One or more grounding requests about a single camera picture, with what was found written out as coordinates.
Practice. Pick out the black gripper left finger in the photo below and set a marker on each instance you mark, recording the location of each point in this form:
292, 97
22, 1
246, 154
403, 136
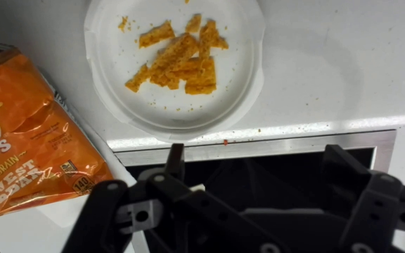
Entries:
188, 219

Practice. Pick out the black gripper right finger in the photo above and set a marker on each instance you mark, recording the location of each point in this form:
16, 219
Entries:
379, 211

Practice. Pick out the orange chip pieces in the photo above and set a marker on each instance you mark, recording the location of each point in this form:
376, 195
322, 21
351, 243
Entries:
182, 60

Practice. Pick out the round white plate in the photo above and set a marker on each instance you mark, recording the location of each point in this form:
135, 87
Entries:
118, 60

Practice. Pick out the black sink basin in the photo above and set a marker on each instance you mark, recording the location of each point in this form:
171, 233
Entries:
281, 149

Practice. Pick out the orange Sun Chips bag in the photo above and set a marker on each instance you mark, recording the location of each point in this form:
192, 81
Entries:
28, 140

